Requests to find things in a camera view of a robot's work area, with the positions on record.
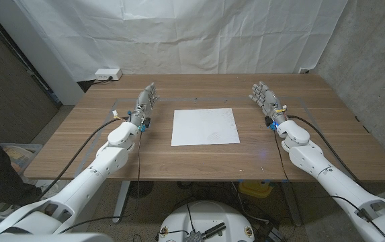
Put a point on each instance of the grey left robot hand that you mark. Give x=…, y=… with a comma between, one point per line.
x=143, y=104

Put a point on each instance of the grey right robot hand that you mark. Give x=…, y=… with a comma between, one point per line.
x=267, y=101

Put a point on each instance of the small white canvas paper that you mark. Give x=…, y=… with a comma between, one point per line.
x=205, y=127

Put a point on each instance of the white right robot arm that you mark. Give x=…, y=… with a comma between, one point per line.
x=333, y=181

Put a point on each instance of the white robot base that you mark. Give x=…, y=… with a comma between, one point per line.
x=209, y=215

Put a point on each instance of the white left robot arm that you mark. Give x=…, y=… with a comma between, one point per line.
x=88, y=181

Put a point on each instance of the white power strip box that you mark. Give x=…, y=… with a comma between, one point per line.
x=108, y=74

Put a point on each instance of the white wrinkled backdrop sheet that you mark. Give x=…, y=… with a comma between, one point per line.
x=178, y=33

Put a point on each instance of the black round floor fan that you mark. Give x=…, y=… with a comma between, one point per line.
x=140, y=189

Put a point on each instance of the yellow object under table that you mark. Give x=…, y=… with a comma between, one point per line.
x=256, y=189

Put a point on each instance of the white table leg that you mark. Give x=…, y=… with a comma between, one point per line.
x=121, y=201

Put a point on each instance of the grey table leg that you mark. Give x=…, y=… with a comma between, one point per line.
x=291, y=205

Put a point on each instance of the clear plastic storage bin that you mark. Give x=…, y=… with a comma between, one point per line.
x=27, y=151

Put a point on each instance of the black tool on base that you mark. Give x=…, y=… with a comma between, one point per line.
x=214, y=230

